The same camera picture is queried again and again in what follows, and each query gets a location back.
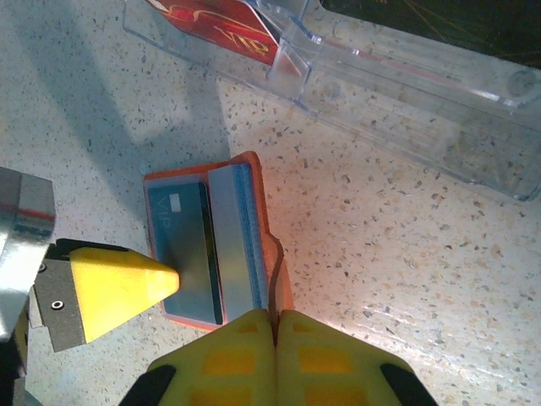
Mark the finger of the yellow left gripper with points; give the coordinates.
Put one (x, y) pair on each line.
(110, 292)

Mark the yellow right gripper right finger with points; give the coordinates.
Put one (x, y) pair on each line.
(329, 372)

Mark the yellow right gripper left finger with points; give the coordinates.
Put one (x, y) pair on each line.
(228, 368)

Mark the red VIP credit card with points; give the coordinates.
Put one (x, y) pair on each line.
(220, 25)

